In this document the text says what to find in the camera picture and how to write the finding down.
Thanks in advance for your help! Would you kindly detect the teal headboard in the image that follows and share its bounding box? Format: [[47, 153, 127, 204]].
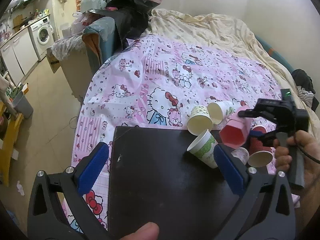
[[255, 35, 295, 73]]

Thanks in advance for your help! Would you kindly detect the red ribbed paper cup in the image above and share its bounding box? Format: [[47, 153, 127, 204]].
[[248, 136, 273, 168]]

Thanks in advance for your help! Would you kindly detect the white kitchen cabinet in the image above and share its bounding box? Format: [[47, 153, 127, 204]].
[[1, 28, 38, 85]]

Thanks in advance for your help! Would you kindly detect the black square board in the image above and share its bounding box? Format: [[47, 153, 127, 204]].
[[108, 126, 238, 239]]

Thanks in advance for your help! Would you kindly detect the person's left hand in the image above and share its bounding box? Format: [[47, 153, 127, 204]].
[[120, 222, 159, 240]]

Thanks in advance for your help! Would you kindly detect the pink Hello Kitty sheet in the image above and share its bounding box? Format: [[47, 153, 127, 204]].
[[61, 34, 301, 233]]

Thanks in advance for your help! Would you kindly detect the striped black white garment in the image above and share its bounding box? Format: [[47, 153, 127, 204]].
[[297, 86, 314, 108]]

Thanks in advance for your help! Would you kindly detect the grey trash bin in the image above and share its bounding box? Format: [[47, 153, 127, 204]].
[[12, 91, 34, 119]]

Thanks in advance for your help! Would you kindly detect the white washing machine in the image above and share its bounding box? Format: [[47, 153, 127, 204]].
[[28, 16, 54, 62]]

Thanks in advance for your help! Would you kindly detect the white plastic bag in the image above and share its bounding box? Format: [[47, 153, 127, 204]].
[[80, 0, 106, 13]]

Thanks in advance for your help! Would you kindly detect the person's right hand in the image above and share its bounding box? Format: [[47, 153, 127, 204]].
[[273, 129, 320, 193]]

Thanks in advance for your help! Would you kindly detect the black clothes pile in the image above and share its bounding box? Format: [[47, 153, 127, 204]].
[[91, 0, 163, 49]]

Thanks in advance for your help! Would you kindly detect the plain white paper cup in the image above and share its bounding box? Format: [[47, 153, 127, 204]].
[[207, 101, 234, 125]]

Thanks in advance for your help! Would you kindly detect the cream yellow blanket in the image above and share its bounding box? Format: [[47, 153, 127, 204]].
[[144, 9, 319, 140]]

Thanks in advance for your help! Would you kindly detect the pink faceted paper cup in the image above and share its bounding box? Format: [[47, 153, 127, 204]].
[[219, 105, 253, 149]]

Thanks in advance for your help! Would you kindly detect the yellow patterned paper cup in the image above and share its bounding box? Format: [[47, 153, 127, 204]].
[[187, 106, 213, 136]]

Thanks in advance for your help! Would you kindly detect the yellow wooden shelf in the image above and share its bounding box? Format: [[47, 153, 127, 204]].
[[1, 113, 24, 187]]

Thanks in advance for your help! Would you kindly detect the white green-leaf paper cup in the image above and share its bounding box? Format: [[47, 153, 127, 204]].
[[187, 129, 218, 168]]

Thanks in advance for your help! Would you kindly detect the white Hello Kitty cup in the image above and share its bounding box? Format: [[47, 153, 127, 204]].
[[231, 147, 249, 165]]

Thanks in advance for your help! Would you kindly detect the teal bed footboard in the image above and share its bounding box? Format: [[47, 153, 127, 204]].
[[82, 17, 116, 74]]

